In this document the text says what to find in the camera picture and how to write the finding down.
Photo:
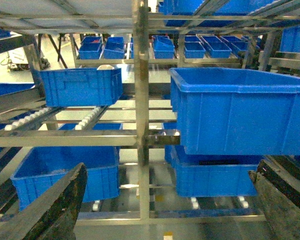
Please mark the left gripper worn black left finger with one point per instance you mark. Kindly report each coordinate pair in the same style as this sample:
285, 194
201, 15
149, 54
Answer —
54, 214

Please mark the left gripper worn black right finger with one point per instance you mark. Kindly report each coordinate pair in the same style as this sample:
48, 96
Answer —
279, 194

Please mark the blue crate left shelf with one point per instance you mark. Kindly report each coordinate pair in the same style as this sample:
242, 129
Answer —
80, 87

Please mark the blue bin lower right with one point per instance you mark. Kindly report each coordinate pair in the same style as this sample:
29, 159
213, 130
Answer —
211, 175

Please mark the white roller track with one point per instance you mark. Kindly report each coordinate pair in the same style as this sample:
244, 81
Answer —
22, 121

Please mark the stainless steel shelf frame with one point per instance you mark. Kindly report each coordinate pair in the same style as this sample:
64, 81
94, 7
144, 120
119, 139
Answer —
32, 17

